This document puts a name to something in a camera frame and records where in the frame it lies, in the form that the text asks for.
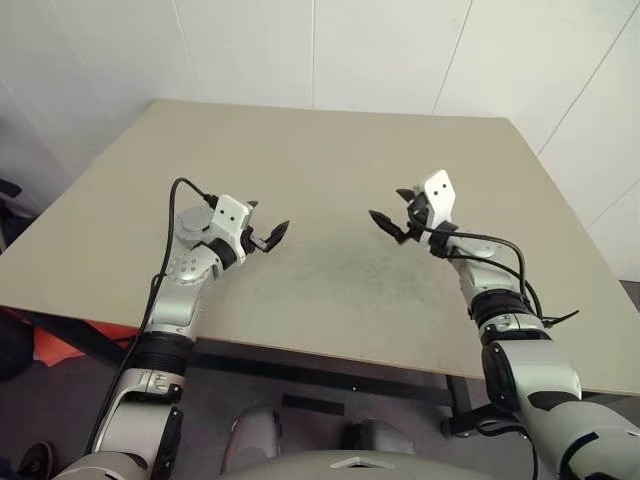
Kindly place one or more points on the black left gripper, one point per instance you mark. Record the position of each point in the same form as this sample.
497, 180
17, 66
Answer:
252, 240

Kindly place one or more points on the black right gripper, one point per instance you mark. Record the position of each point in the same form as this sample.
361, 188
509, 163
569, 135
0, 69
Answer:
419, 210

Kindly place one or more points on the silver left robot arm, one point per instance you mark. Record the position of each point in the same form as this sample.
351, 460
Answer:
175, 300

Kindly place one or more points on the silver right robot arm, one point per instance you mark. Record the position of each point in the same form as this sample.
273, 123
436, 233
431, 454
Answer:
540, 370

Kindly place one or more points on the black floor strip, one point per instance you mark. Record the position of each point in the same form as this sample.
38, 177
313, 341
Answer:
312, 405

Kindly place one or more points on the black zip tie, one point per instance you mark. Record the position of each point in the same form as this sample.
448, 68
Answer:
562, 317

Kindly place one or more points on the dark grey rounded shape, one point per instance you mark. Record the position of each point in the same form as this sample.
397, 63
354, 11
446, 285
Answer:
252, 435

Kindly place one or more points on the orange object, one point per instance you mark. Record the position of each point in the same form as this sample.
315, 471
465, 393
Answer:
60, 345

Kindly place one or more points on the black and silver trolley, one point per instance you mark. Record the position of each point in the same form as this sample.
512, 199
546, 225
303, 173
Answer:
7, 187

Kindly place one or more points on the grey robot torso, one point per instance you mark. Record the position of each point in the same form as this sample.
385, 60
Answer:
360, 470

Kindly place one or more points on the black tyre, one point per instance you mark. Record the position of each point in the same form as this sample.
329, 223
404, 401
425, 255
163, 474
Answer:
15, 350

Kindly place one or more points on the dark round floor object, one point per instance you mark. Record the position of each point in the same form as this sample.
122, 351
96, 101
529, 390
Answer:
37, 457

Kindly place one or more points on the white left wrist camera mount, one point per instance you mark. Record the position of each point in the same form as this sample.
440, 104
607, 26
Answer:
230, 215

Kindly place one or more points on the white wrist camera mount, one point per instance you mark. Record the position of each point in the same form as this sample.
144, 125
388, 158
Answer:
440, 197
230, 215

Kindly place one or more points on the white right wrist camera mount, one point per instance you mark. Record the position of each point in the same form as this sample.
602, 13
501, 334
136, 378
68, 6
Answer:
440, 197

